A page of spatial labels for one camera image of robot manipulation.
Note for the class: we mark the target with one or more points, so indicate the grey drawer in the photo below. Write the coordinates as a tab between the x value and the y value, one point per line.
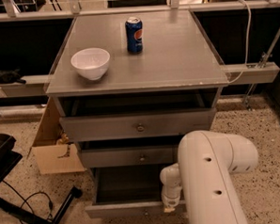
128	152
127	191
137	115

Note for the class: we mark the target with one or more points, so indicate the white ceramic bowl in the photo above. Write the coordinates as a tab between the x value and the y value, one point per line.
91	63

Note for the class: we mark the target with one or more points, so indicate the grey drawer cabinet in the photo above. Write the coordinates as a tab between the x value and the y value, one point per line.
175	58

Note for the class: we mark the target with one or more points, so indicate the grey bottom drawer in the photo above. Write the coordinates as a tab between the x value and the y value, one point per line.
127	191

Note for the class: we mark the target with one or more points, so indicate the grey middle drawer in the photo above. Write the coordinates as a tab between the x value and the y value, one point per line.
128	152

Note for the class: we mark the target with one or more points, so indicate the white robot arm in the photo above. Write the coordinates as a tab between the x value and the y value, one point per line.
201	177

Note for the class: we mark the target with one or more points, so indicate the grey top drawer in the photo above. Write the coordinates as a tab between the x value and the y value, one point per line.
137	115

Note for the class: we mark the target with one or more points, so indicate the grey metal rail frame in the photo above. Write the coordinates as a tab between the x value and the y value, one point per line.
35	85

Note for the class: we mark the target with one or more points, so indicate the brown cardboard box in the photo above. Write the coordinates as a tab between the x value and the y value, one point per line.
51	148

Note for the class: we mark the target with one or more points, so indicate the black cloth on rail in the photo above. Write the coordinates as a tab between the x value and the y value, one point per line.
10	76

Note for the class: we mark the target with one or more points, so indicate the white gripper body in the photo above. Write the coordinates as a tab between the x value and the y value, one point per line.
170	198

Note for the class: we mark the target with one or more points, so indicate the blue Pepsi can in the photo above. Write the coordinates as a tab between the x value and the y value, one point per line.
133	29

